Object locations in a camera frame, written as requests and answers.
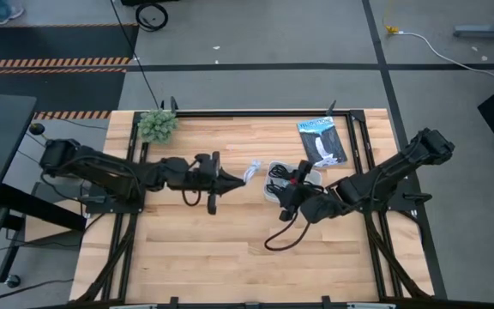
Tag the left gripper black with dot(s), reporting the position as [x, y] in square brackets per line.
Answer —
[206, 180]

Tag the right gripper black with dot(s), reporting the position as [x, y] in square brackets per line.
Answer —
[298, 195]

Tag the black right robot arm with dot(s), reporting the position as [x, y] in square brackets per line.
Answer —
[380, 180]

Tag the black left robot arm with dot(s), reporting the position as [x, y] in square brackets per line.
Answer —
[101, 167]

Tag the white plastic bin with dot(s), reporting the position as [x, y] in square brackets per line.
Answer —
[317, 177]

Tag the Yellowstone book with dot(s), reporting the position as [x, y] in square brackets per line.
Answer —
[322, 141]

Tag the green potted plant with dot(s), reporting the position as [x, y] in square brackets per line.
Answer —
[157, 126]

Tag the black hazard-striped floor mat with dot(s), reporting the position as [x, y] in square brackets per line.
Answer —
[58, 90]
[58, 43]

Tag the black round knob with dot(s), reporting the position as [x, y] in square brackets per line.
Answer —
[37, 129]

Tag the black caster wheel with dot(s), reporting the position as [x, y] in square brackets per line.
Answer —
[13, 281]

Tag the grey table leg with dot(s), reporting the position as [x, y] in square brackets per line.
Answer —
[487, 31]

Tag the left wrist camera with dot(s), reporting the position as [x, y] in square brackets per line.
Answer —
[208, 162]

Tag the black table frame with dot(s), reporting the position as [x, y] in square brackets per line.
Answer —
[251, 114]

